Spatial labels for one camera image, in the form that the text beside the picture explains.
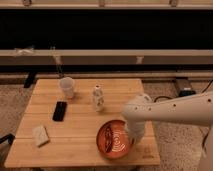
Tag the black smartphone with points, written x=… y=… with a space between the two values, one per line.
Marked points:
x=60 y=110

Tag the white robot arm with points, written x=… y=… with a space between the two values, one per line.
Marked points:
x=194 y=109

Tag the black object at left edge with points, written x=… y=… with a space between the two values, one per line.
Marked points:
x=9 y=138

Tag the small white bottle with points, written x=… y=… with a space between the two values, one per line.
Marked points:
x=97 y=97

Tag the beige sponge block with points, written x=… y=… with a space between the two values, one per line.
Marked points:
x=40 y=135

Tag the orange ceramic bowl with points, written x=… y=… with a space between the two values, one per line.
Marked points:
x=121 y=143

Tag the dark brown food piece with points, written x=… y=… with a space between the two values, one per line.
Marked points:
x=108 y=139

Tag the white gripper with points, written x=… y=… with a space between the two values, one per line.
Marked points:
x=135 y=131

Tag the black power box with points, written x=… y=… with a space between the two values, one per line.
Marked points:
x=184 y=87

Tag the wooden table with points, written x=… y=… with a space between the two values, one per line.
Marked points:
x=72 y=142

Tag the white plastic cup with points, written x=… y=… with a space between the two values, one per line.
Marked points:
x=67 y=86

